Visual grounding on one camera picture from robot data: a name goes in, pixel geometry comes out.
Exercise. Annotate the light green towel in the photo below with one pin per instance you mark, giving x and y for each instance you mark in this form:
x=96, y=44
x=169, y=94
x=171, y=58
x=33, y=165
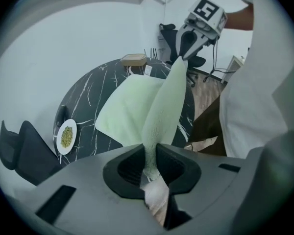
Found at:
x=137, y=101

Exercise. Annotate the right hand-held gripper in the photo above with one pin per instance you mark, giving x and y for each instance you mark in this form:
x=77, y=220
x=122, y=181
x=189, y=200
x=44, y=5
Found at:
x=205, y=13

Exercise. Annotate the person's dark trousers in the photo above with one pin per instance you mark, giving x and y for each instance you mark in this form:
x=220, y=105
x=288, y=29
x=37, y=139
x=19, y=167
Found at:
x=208, y=128

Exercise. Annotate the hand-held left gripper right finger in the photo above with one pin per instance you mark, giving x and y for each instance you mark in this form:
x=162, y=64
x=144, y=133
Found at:
x=188, y=175

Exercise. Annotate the black mesh office chair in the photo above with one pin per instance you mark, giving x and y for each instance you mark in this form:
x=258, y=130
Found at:
x=27, y=150
x=170, y=40

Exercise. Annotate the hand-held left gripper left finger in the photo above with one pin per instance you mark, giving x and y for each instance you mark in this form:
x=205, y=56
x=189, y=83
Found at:
x=115, y=177

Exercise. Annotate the tan lidded lunch box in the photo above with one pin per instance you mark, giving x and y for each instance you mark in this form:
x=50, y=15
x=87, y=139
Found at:
x=133, y=59

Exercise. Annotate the white plate of green peas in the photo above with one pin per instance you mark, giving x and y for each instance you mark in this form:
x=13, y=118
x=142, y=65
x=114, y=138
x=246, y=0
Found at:
x=66, y=136

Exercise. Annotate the white router with black antennas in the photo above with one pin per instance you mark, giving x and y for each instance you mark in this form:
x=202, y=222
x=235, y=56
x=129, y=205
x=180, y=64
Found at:
x=152, y=53

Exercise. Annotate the person in white shirt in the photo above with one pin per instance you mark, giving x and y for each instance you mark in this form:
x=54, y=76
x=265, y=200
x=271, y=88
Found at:
x=254, y=82

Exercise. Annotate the person's right forearm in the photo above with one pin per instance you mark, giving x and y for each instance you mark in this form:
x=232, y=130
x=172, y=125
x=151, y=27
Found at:
x=240, y=17

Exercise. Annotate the dark eggplant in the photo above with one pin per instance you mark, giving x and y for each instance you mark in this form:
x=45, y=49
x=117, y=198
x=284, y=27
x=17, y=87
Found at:
x=61, y=115

